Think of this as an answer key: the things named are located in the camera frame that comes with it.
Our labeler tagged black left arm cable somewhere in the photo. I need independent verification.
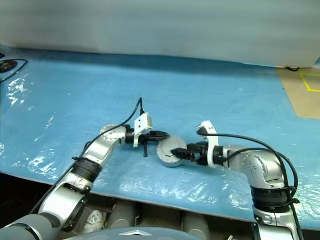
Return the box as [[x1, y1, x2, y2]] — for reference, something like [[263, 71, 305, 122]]
[[29, 97, 145, 216]]

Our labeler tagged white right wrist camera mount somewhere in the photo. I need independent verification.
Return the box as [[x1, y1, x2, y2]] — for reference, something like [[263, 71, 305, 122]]
[[196, 119, 219, 169]]

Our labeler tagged black round disc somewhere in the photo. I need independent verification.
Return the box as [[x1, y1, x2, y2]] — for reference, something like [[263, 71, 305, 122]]
[[0, 60, 16, 74]]

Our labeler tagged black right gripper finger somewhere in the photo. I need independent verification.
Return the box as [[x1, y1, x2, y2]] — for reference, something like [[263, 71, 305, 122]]
[[174, 153, 196, 163], [170, 147, 191, 156]]

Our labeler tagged white crumpled object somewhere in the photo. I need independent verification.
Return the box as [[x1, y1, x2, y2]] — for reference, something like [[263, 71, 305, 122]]
[[84, 209, 106, 232]]

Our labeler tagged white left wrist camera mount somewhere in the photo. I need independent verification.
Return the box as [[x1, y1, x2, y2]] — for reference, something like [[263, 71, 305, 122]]
[[133, 113, 153, 149]]

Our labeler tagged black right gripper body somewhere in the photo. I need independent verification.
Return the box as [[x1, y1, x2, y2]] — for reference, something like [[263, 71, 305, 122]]
[[187, 140, 209, 167]]

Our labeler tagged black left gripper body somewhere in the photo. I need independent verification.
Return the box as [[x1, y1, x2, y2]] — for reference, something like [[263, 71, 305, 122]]
[[138, 130, 155, 144]]

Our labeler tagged grey rounded cylinder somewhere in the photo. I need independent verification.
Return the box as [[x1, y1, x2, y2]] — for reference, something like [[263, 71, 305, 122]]
[[181, 211, 211, 235], [107, 199, 137, 229]]

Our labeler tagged silver round motor lid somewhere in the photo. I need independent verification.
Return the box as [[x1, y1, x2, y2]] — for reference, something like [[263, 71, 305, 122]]
[[156, 134, 187, 165]]

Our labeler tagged grey robot torso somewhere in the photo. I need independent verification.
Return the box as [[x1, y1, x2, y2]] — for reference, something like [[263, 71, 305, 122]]
[[82, 226, 201, 240]]

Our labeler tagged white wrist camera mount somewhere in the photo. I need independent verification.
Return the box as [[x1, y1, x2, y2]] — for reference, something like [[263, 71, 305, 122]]
[[133, 113, 153, 149], [196, 119, 219, 169]]

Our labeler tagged white backdrop sheet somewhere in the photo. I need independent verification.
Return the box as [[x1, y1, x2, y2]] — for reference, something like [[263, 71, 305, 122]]
[[0, 0, 320, 69]]

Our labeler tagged blue plastic table cover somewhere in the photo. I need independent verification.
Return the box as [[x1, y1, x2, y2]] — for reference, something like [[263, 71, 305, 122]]
[[0, 46, 320, 230]]

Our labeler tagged thin black table cable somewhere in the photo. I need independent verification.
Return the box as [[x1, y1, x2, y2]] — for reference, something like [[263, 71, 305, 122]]
[[0, 58, 28, 83]]

